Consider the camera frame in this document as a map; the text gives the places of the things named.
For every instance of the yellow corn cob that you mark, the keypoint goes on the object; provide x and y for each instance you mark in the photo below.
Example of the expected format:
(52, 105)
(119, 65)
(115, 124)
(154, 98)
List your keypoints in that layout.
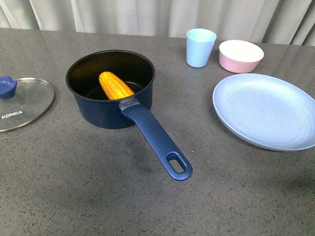
(113, 86)

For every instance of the glass lid blue knob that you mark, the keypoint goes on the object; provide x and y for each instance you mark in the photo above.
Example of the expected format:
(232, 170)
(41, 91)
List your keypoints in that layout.
(22, 101)

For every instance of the dark blue saucepan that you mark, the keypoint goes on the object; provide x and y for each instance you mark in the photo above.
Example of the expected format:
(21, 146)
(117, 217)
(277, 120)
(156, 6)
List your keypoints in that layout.
(138, 73)

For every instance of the light blue cup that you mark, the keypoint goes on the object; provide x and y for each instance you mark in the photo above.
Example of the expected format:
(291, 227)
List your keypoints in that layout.
(199, 46)

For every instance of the pink bowl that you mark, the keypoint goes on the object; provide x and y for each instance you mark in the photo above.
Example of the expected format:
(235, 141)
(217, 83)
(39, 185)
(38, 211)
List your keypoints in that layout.
(238, 56)

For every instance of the light blue plate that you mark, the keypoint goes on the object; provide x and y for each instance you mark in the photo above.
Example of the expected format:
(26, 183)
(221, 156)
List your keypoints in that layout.
(265, 111)

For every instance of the white curtain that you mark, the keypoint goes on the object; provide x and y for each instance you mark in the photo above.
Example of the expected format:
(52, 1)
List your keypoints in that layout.
(267, 21)

